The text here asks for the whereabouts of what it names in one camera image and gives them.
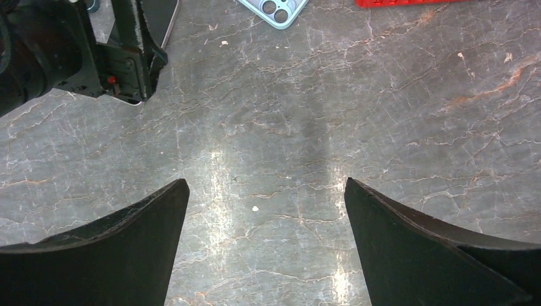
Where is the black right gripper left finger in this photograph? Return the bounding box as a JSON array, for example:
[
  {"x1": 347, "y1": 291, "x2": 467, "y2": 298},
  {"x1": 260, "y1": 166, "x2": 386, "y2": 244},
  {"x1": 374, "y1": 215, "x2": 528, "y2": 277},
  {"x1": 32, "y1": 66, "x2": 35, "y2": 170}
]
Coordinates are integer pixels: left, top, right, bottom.
[{"x1": 1, "y1": 179, "x2": 190, "y2": 305}]

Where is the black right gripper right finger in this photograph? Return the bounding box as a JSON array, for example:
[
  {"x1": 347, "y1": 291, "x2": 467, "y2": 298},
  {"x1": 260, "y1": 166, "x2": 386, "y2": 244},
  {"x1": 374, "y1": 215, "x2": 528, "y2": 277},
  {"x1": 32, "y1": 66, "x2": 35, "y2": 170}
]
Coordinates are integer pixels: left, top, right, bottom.
[{"x1": 344, "y1": 178, "x2": 540, "y2": 305}]

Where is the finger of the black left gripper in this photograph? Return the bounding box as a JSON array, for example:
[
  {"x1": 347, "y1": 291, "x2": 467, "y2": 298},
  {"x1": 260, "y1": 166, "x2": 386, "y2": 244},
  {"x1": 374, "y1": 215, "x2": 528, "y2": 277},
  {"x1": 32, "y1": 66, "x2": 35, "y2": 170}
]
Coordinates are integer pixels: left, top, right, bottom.
[{"x1": 110, "y1": 0, "x2": 169, "y2": 103}]

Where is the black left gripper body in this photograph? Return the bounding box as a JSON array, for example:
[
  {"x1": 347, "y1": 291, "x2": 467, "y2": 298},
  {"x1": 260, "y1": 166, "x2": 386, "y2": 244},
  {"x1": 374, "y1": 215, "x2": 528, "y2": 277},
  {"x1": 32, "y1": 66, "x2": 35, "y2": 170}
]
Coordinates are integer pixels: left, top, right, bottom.
[{"x1": 0, "y1": 0, "x2": 169, "y2": 117}]

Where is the black phone silver edge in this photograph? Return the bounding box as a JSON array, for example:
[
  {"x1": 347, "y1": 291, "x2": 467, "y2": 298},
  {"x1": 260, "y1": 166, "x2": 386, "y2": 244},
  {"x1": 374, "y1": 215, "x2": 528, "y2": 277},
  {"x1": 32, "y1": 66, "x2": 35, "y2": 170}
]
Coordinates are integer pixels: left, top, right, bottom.
[{"x1": 114, "y1": 0, "x2": 182, "y2": 106}]

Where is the light blue phone case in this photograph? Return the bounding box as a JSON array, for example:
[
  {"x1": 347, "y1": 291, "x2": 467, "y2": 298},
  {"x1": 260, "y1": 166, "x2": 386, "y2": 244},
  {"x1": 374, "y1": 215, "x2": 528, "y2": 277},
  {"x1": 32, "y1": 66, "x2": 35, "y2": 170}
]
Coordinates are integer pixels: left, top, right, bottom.
[{"x1": 237, "y1": 0, "x2": 309, "y2": 30}]

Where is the red plastic basket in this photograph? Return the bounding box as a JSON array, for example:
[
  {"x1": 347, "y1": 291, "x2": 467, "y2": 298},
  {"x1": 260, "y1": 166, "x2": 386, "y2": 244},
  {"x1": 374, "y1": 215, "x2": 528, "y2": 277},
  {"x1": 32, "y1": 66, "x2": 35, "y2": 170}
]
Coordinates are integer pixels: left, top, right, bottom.
[{"x1": 355, "y1": 0, "x2": 466, "y2": 9}]

